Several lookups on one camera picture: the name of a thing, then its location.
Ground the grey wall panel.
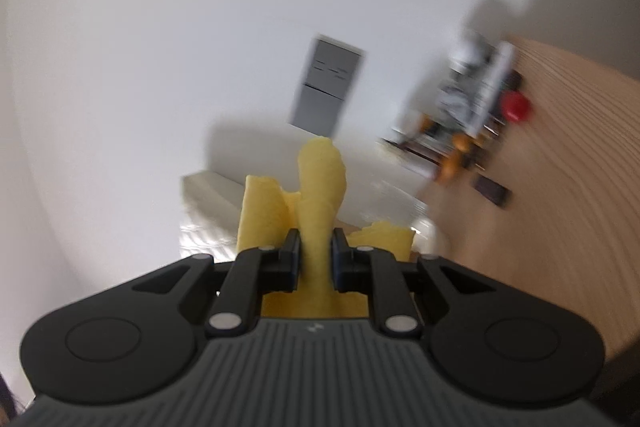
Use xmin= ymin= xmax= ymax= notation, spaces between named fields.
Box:
xmin=288 ymin=35 xmax=365 ymax=139

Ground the black flat device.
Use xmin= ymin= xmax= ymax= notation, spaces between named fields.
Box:
xmin=472 ymin=175 xmax=514 ymax=208

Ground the yellow cleaning cloth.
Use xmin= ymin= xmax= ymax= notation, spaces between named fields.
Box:
xmin=235 ymin=136 xmax=416 ymax=321

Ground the white long bar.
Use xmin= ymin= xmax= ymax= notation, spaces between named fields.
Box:
xmin=469 ymin=42 xmax=517 ymax=130

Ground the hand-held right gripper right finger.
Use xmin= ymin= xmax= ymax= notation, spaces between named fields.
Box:
xmin=331 ymin=227 xmax=494 ymax=338

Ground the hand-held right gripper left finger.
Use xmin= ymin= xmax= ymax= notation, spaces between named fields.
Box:
xmin=131 ymin=228 xmax=302 ymax=338

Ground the red round object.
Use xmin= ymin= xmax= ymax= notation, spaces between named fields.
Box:
xmin=501 ymin=90 xmax=534 ymax=124

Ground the white container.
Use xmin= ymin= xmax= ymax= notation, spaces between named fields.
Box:
xmin=178 ymin=172 xmax=452 ymax=264

